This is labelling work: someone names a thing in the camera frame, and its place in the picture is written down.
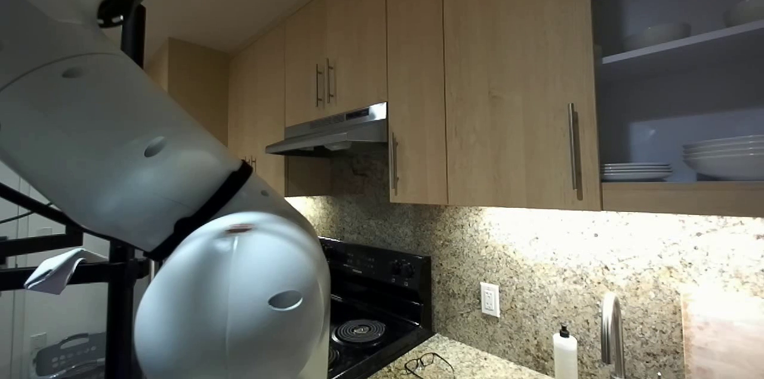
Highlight silver range hood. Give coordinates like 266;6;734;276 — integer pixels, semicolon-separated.
265;101;389;158

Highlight wide wooden cabinet door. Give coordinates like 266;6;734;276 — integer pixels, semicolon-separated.
442;0;602;212

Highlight white soap bottle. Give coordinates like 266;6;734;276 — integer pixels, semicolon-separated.
552;323;579;379

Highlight white wall socket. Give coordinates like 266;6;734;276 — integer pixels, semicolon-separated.
479;281;501;319

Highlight stack of white plates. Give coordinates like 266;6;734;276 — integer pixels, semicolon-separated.
600;162;674;182

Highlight short wooden cabinet door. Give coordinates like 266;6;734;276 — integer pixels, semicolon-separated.
284;0;328;128
325;0;389;117

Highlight wooden wall cabinet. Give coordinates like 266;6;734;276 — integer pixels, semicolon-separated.
227;0;764;218

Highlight black eyeglasses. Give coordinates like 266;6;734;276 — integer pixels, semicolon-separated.
403;352;456;379

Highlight grey plastic basket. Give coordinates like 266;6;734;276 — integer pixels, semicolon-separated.
32;331;109;379

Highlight light wooden cutting board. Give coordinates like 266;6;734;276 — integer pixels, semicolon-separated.
680;285;764;379

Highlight silver tap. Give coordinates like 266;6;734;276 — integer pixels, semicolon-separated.
599;291;627;379

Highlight long silver door handle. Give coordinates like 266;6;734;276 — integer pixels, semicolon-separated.
566;102;584;201

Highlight narrow wooden cabinet door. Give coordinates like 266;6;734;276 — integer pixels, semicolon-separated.
386;0;449;206

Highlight black stove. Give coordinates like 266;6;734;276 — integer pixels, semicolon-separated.
318;236;434;379

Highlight tall wooden cabinet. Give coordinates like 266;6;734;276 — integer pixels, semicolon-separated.
145;37;231;148

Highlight white cloth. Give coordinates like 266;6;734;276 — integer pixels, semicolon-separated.
23;248;88;295

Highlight stack of white bowls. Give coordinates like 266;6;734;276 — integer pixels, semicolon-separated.
682;134;764;181

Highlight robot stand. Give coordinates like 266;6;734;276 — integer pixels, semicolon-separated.
0;4;151;379

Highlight white bowl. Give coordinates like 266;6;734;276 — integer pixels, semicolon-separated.
620;21;692;52

